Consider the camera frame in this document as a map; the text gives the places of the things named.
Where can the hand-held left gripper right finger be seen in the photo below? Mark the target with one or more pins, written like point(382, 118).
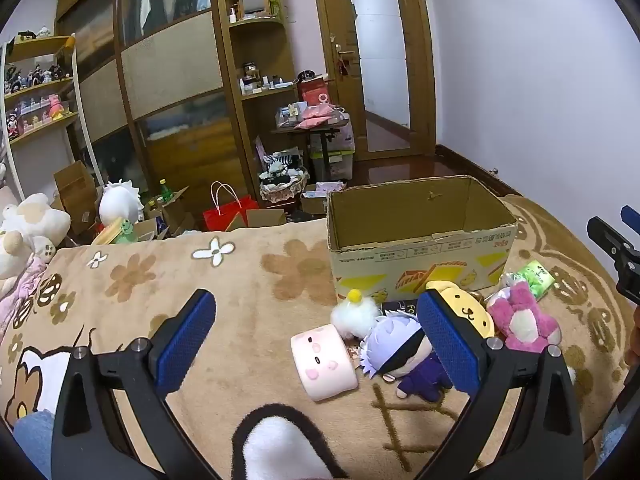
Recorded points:
point(447, 345)

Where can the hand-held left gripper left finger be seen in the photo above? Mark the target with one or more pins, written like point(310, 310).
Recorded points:
point(187, 340)

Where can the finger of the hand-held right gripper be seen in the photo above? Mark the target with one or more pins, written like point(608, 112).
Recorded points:
point(631, 217)
point(612, 245)

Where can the yellow dog plush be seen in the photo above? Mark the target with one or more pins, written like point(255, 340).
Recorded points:
point(470, 312)

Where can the white-haired doll plush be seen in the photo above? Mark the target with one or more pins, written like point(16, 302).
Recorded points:
point(395, 342)

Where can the black printed box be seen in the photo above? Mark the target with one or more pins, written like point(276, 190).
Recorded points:
point(400, 307)

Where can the pink bear plush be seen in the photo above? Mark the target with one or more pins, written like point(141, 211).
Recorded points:
point(522, 317)

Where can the green tissue pack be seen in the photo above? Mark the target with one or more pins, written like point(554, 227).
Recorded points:
point(532, 277)

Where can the pink pig cube plush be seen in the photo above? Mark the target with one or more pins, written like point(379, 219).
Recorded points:
point(322, 365)

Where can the white fluffy plush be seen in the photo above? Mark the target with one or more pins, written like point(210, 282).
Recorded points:
point(352, 317)

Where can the green frog toy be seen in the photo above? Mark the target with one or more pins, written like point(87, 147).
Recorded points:
point(127, 227)

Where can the cardboard box with bottles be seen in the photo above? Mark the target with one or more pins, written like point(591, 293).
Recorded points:
point(172, 210)

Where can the red paper bag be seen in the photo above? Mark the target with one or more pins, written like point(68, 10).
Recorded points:
point(230, 212)

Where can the green bottle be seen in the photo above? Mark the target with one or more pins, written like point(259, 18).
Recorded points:
point(166, 191)

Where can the round white-haired plush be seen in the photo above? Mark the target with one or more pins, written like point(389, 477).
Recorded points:
point(120, 200)

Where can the lace-trimmed basket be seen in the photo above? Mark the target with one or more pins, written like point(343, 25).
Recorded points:
point(282, 190)

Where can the person's leg in jeans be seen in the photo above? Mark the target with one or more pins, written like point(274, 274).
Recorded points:
point(35, 445)

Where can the brown cardboard box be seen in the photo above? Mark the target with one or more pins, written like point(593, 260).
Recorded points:
point(75, 190)

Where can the low open carton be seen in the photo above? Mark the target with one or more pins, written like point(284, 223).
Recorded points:
point(317, 197)

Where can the large cream dog plush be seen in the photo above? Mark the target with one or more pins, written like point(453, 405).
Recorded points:
point(30, 220)

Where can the black and white striped plush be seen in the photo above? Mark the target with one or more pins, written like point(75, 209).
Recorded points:
point(282, 165)

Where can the clear plastic storage bin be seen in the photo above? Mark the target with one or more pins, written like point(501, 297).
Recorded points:
point(337, 165)

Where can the small dark side table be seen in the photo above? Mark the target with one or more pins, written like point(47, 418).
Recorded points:
point(325, 135)

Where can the pink bag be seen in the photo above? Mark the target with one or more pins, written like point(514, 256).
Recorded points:
point(317, 116)

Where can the wooden door with glass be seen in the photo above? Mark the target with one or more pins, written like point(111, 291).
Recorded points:
point(415, 60)

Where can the rows of small figurines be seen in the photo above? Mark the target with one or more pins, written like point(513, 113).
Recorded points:
point(40, 110)

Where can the red gift box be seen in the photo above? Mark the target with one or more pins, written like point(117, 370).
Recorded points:
point(315, 91)

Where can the wooden wardrobe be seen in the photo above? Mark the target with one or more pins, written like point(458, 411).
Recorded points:
point(170, 60)

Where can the wooden corner shelf unit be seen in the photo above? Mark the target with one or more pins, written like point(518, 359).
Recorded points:
point(260, 40)

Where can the white frame display shelf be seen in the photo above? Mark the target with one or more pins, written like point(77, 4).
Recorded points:
point(45, 120)

